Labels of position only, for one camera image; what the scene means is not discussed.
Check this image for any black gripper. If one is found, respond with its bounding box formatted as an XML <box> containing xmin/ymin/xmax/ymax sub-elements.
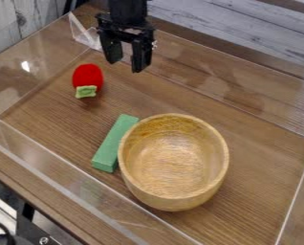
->
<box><xmin>95</xmin><ymin>12</ymin><xmax>154</xmax><ymax>73</ymax></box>

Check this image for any red plush strawberry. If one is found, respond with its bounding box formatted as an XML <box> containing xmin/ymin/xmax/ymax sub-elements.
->
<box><xmin>71</xmin><ymin>63</ymin><xmax>103</xmax><ymax>99</ymax></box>

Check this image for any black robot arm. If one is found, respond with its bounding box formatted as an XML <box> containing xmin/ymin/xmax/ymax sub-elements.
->
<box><xmin>95</xmin><ymin>0</ymin><xmax>155</xmax><ymax>73</ymax></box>

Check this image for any wooden bowl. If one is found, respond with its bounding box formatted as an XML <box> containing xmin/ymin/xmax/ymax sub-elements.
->
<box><xmin>117</xmin><ymin>113</ymin><xmax>229</xmax><ymax>212</ymax></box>

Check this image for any green rectangular block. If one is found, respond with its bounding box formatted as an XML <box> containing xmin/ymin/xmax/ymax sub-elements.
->
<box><xmin>91</xmin><ymin>114</ymin><xmax>138</xmax><ymax>173</ymax></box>

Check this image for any clear acrylic corner bracket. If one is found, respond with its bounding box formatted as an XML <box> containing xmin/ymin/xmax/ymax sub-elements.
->
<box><xmin>67</xmin><ymin>12</ymin><xmax>102</xmax><ymax>51</ymax></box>

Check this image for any black table leg bracket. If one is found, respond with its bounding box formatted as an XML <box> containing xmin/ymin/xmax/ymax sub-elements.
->
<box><xmin>14</xmin><ymin>202</ymin><xmax>63</xmax><ymax>245</ymax></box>

